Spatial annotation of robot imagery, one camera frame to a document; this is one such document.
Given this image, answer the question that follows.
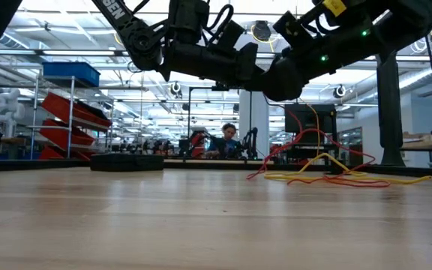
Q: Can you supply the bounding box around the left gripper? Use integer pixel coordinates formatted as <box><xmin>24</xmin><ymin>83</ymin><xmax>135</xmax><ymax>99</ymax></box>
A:
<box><xmin>158</xmin><ymin>37</ymin><xmax>274</xmax><ymax>92</ymax></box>

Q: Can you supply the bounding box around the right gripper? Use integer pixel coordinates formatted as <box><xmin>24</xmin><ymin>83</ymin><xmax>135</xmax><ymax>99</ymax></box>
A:
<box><xmin>273</xmin><ymin>10</ymin><xmax>340</xmax><ymax>80</ymax></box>

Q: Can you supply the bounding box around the thin red cord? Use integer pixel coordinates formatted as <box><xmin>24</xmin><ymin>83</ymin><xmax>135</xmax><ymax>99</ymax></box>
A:
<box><xmin>246</xmin><ymin>95</ymin><xmax>392</xmax><ymax>188</ymax></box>

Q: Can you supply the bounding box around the white building pillar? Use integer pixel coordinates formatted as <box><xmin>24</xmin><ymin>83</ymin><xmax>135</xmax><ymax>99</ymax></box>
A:
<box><xmin>238</xmin><ymin>89</ymin><xmax>270</xmax><ymax>158</ymax></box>

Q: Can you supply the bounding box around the person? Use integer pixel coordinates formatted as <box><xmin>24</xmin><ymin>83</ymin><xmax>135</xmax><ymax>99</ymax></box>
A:
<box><xmin>205</xmin><ymin>122</ymin><xmax>246</xmax><ymax>161</ymax></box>

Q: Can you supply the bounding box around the wooden workbench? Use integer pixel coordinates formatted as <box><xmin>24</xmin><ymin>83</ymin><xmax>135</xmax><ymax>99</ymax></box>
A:
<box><xmin>399</xmin><ymin>125</ymin><xmax>432</xmax><ymax>169</ymax></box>

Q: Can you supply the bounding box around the black fabric pouch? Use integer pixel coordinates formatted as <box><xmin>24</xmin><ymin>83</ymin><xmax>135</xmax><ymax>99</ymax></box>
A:
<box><xmin>90</xmin><ymin>153</ymin><xmax>164</xmax><ymax>173</ymax></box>

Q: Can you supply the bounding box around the blue storage bin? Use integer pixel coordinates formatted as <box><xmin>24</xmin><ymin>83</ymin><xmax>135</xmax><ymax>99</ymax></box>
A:
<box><xmin>42</xmin><ymin>61</ymin><xmax>101</xmax><ymax>88</ymax></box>

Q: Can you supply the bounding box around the metal shelf rack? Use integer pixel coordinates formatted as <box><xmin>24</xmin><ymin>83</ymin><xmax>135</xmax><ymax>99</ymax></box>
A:
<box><xmin>26</xmin><ymin>73</ymin><xmax>116</xmax><ymax>161</ymax></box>

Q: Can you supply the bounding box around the red tilted storage bin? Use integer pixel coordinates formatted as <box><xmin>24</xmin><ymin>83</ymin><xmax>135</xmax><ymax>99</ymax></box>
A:
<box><xmin>41</xmin><ymin>91</ymin><xmax>113</xmax><ymax>132</ymax></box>
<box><xmin>38</xmin><ymin>118</ymin><xmax>96</xmax><ymax>151</ymax></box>
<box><xmin>37</xmin><ymin>145</ymin><xmax>94</xmax><ymax>161</ymax></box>

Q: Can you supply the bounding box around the yellow cable tag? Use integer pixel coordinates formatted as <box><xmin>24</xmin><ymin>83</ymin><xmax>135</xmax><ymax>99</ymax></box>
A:
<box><xmin>321</xmin><ymin>0</ymin><xmax>348</xmax><ymax>18</ymax></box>

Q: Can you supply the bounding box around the black gantry frame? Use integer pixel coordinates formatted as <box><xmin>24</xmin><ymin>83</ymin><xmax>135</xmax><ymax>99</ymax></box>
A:
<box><xmin>187</xmin><ymin>85</ymin><xmax>254</xmax><ymax>152</ymax></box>

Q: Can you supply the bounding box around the yellow hanging cable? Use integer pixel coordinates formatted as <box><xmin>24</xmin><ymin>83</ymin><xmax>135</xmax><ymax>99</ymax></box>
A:
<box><xmin>305</xmin><ymin>103</ymin><xmax>321</xmax><ymax>155</ymax></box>

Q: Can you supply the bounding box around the thin yellow cord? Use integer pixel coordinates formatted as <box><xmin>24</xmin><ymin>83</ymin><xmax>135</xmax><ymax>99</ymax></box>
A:
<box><xmin>263</xmin><ymin>151</ymin><xmax>432</xmax><ymax>185</ymax></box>

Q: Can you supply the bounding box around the black aluminium table frame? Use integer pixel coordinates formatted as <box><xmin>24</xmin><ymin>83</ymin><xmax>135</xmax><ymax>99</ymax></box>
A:
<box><xmin>0</xmin><ymin>157</ymin><xmax>432</xmax><ymax>181</ymax></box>

